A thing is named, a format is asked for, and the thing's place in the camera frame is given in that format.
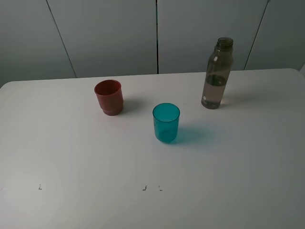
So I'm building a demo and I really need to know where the teal transparent plastic cup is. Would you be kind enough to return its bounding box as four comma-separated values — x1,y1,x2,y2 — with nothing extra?
152,103,180,143

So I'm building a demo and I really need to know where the smoky transparent water bottle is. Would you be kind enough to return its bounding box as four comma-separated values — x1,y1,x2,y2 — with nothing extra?
201,37,234,109

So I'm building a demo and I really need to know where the red plastic cup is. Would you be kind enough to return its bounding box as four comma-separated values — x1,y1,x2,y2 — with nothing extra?
94,80,123,116

